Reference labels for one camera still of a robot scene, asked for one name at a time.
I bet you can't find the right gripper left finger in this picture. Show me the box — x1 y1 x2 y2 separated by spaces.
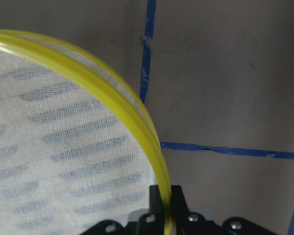
148 185 165 222

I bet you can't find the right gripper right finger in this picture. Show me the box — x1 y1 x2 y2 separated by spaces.
171 185 189 223

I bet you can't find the yellow steamer basket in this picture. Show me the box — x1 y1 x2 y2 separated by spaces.
0 30 171 235

